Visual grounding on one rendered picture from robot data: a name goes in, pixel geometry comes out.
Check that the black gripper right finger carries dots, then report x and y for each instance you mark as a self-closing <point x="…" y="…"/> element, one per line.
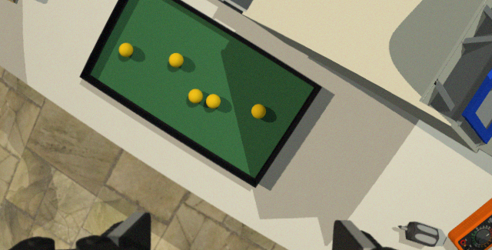
<point x="347" y="236"/>

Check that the yellow ball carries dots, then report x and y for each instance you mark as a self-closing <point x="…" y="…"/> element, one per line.
<point x="213" y="101"/>
<point x="195" y="96"/>
<point x="258" y="111"/>
<point x="176" y="60"/>
<point x="126" y="49"/>

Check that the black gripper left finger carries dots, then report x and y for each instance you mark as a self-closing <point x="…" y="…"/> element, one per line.
<point x="134" y="233"/>

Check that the blue square band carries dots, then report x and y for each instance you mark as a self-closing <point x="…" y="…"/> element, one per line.
<point x="469" y="112"/>

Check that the orange digital multimeter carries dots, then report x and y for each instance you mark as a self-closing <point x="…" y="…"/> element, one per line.
<point x="475" y="232"/>

